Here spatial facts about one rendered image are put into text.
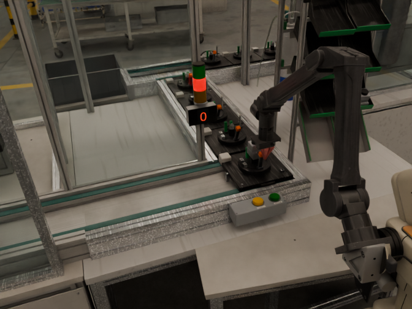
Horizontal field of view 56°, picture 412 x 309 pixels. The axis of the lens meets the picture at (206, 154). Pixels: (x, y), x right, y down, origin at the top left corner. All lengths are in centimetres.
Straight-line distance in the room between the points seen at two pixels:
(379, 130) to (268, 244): 147
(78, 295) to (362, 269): 96
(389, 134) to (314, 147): 116
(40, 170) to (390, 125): 211
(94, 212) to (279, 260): 73
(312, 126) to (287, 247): 55
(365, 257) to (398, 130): 190
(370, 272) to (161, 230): 74
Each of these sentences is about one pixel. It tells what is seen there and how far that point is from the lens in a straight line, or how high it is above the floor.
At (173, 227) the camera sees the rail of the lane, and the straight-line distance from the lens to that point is 146.
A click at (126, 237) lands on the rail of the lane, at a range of 144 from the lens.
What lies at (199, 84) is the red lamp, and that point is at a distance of 150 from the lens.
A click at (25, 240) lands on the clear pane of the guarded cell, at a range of 137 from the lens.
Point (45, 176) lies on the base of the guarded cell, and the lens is 199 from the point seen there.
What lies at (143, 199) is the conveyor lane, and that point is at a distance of 160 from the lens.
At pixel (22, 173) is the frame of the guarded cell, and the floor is 129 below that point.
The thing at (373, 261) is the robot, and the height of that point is 118.
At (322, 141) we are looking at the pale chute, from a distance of 172.
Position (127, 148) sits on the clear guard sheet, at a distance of 160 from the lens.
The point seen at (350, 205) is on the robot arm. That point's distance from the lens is 104.
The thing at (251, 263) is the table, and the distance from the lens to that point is 140.
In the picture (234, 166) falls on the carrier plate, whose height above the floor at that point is 97.
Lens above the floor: 190
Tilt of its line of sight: 33 degrees down
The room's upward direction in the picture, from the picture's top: 3 degrees counter-clockwise
